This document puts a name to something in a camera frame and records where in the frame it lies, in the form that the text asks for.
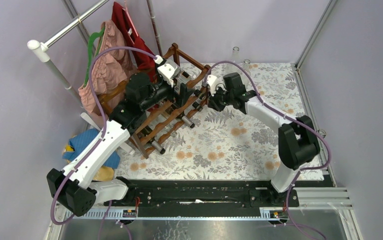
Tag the blue cloth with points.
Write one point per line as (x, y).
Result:
(79, 142)

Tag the floral tablecloth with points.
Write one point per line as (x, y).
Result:
(227, 145)

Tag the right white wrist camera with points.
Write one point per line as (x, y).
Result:
(211, 83)

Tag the brown wooden wine rack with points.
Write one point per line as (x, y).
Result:
(178, 109)

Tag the white slotted cable duct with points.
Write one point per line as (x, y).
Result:
(195, 212)

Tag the clear bottle black cap front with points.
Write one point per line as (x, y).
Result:
(197, 105)

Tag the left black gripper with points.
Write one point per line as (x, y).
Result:
(173, 96)

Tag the yellow cloth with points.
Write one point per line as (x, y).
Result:
(104, 173)

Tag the green clothes hanger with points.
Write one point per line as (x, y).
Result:
(91, 52)

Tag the silver clothes rail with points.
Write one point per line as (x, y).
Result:
(40, 49)

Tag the clear bottle black cap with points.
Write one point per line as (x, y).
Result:
(190, 73)
(197, 105)

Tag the clear round bottle back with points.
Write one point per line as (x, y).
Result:
(247, 66)

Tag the red hanging garment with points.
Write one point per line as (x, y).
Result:
(124, 23)

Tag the clear tall bottle back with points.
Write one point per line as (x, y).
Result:
(234, 58)

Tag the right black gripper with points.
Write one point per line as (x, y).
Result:
(212, 100)

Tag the green wine bottle silver neck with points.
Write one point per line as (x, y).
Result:
(186, 120)

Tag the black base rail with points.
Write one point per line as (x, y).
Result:
(155, 193)

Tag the green wine bottle brown label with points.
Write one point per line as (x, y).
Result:
(153, 142)

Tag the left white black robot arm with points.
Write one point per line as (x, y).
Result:
(73, 186)

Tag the clear bottle dark label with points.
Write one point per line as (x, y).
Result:
(322, 133)

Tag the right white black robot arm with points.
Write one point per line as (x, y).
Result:
(297, 143)

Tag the pink hanging garment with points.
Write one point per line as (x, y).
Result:
(109, 70)

